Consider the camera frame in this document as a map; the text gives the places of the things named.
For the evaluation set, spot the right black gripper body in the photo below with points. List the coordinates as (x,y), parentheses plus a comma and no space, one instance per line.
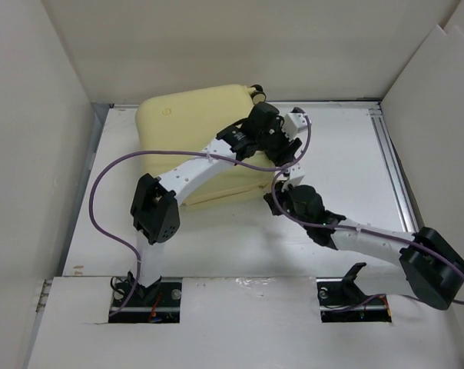
(285,197)

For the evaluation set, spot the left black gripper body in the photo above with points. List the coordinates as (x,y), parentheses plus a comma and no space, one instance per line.
(275,144)

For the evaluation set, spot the yellow suitcase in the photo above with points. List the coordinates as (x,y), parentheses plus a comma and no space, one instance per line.
(188,121)

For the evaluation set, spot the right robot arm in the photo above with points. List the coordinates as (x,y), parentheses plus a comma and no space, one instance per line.
(422,265)

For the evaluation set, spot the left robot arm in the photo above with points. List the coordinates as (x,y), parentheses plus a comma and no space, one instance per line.
(155,208)

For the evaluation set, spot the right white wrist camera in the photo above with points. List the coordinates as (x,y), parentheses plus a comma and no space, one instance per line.
(292,177)

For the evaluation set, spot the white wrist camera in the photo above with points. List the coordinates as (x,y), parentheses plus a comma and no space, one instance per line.
(295,122)
(292,177)

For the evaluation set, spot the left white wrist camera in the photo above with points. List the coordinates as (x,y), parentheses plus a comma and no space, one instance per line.
(295,122)

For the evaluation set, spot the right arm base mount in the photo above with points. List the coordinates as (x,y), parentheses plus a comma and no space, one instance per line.
(342,301)

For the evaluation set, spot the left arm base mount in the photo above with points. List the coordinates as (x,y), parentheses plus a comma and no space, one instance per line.
(159,304)

